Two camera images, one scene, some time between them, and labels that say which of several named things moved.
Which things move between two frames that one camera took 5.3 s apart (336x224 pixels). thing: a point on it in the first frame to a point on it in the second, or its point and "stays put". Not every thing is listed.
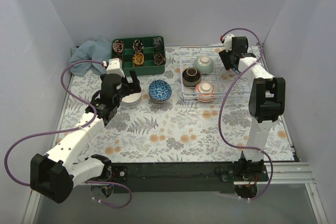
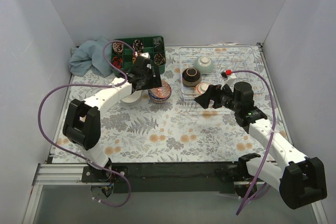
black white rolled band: [137, 45] stays put
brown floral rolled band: [159, 59] stays put
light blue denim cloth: [98, 50] stays put
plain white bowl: [132, 98] stays put
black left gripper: [129, 86] to [153, 77]
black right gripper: [226, 57] to [217, 97]
